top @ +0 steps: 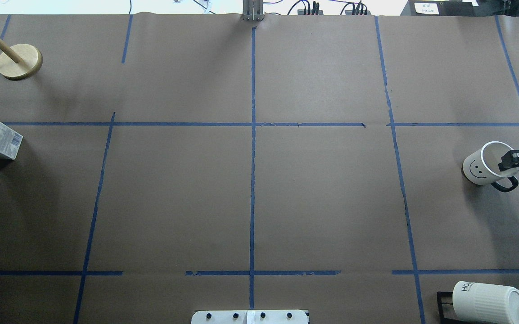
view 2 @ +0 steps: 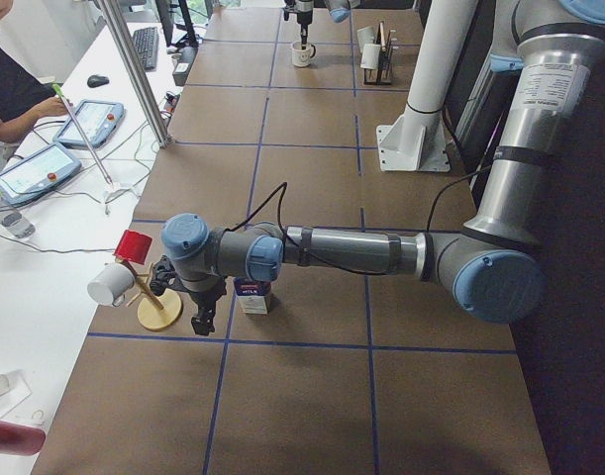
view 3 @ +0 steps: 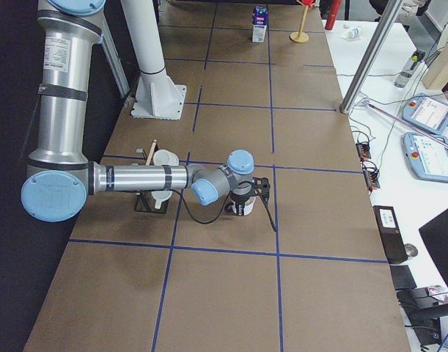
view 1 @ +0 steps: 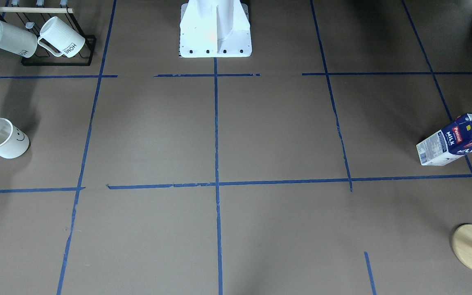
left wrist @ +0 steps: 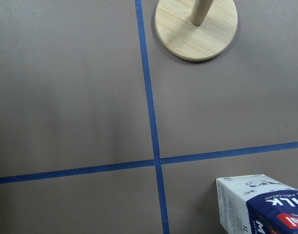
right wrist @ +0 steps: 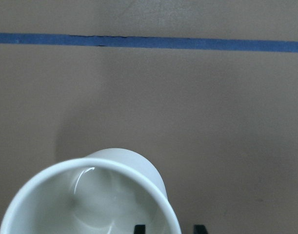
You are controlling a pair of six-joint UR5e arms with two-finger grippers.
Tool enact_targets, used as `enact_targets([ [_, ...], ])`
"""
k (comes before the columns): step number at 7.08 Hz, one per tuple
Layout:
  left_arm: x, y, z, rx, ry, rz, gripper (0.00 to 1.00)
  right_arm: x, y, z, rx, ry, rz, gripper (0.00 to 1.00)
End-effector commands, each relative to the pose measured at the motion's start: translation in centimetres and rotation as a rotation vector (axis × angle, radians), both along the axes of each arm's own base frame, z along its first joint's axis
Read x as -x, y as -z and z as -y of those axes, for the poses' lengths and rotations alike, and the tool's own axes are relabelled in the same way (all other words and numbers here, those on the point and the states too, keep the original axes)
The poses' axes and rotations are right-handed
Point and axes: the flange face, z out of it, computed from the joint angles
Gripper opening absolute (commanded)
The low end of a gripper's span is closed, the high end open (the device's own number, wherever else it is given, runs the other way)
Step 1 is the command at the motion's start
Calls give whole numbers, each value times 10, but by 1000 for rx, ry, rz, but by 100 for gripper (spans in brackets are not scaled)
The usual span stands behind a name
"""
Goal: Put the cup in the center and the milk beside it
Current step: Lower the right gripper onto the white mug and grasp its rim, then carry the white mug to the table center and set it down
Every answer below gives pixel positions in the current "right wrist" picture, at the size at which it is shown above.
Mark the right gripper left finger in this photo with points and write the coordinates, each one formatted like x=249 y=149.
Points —
x=139 y=229

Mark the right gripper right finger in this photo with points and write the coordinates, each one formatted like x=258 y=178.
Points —
x=199 y=229

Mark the white smiley mug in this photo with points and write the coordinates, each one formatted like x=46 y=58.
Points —
x=107 y=192

